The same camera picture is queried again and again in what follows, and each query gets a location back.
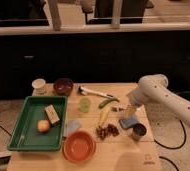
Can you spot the silver fork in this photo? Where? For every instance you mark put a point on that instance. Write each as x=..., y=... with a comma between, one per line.
x=117, y=109

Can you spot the green translucent cup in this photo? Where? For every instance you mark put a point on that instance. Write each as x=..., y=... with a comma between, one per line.
x=84, y=105

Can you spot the dark maroon bowl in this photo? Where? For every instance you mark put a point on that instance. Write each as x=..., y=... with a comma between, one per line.
x=63, y=86

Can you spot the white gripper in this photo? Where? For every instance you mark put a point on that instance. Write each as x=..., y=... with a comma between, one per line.
x=136, y=98

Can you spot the white cup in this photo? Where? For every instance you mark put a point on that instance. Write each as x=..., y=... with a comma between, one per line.
x=39, y=86

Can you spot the metal cup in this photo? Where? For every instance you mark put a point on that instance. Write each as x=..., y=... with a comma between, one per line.
x=139, y=130

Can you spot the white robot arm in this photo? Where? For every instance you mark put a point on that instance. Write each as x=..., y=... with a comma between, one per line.
x=155, y=87

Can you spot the orange red bowl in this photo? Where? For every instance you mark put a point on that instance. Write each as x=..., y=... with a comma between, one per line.
x=79, y=147

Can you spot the white handled brush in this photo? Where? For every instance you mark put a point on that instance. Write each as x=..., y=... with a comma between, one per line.
x=83, y=90

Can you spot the grey cloth piece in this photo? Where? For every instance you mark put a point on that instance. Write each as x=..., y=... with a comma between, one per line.
x=71, y=126

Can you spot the yellow banana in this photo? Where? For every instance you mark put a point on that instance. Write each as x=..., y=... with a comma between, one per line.
x=103, y=116

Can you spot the green plastic tray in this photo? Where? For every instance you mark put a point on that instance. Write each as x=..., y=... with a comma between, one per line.
x=26, y=136

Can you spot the bunch of red grapes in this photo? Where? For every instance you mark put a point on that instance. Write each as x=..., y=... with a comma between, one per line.
x=103, y=132

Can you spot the yellow apple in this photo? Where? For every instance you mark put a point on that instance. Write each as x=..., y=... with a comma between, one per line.
x=43, y=126

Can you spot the blue sponge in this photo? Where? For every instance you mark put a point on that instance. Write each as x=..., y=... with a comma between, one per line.
x=127, y=123

